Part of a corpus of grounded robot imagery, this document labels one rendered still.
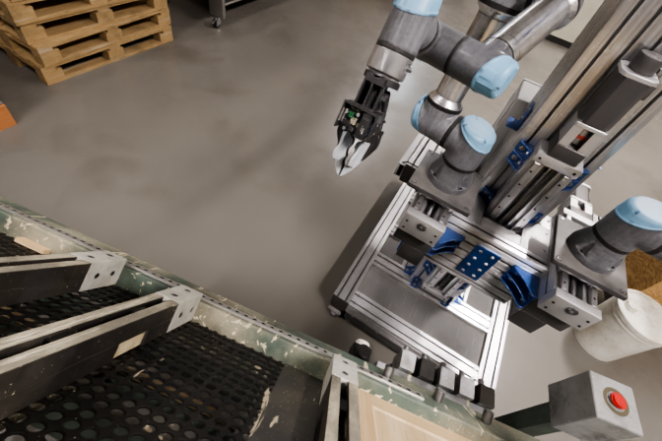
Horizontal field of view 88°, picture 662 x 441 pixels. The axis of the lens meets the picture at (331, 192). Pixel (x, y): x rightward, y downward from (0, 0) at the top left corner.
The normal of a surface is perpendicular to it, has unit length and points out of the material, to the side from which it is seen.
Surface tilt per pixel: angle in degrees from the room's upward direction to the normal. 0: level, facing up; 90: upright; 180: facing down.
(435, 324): 0
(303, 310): 0
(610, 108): 90
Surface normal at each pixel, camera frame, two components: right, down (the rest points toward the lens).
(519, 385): 0.18, -0.65
